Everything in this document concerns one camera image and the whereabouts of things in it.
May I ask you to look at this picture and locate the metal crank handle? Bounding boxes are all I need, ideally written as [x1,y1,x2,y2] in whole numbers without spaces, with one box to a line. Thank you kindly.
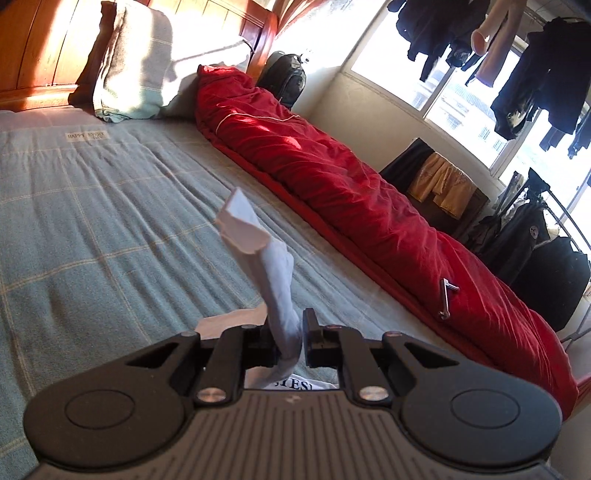
[438,278,460,320]

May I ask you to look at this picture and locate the dark backpack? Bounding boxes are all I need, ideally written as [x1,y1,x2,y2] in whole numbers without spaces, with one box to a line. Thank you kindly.
[255,52,308,112]

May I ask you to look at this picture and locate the white printed t-shirt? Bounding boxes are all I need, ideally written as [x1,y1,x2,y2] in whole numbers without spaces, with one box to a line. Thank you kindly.
[196,187,342,393]

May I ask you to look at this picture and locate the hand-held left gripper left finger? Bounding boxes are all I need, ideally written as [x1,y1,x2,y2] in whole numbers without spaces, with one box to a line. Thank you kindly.
[126,323,281,407]

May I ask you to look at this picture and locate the black coat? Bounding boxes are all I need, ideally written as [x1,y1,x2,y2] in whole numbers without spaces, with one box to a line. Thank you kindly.
[522,235,591,333]

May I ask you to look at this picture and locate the dark hanging trousers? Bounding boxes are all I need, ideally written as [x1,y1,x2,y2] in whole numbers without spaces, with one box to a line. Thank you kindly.
[538,102,591,160]

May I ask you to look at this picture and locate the orange garment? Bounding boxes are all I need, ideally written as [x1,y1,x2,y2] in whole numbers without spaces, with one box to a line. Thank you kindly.
[409,152,476,220]

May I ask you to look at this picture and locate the wooden headboard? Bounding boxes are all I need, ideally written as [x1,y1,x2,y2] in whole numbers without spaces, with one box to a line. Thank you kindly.
[0,0,278,112]

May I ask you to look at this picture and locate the black jacket with round badge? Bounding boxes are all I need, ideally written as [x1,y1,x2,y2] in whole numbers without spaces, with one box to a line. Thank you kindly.
[475,199,557,289]

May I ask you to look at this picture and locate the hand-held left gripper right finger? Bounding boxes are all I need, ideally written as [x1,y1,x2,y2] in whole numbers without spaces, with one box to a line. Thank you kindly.
[302,308,451,403]

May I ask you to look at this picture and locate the dark hanging jacket pale pattern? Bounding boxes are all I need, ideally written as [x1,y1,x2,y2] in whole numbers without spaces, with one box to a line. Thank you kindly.
[489,16,591,141]

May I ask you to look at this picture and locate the beige hanging garment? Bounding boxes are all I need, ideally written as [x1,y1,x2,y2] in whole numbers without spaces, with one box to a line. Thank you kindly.
[471,0,525,86]

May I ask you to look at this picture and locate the pillow with pale towel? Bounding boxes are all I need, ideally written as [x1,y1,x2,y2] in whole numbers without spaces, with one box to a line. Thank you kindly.
[69,0,252,124]

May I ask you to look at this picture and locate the bed with green plaid blanket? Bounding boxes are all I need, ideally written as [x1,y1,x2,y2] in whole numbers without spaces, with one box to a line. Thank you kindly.
[0,106,462,480]

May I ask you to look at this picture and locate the metal clothes drying rack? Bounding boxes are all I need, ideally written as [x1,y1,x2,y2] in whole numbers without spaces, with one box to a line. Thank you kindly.
[494,168,591,342]

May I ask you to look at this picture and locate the black draped garment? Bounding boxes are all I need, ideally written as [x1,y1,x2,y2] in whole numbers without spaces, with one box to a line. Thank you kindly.
[379,137,435,195]

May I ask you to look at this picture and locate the red quilt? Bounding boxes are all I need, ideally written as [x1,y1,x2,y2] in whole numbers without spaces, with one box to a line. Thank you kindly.
[195,65,580,421]

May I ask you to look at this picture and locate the window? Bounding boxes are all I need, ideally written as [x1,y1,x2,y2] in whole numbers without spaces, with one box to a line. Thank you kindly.
[342,0,591,250]

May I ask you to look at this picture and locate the dark hanging garment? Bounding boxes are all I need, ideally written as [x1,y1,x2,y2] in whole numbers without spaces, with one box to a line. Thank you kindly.
[387,0,490,84]

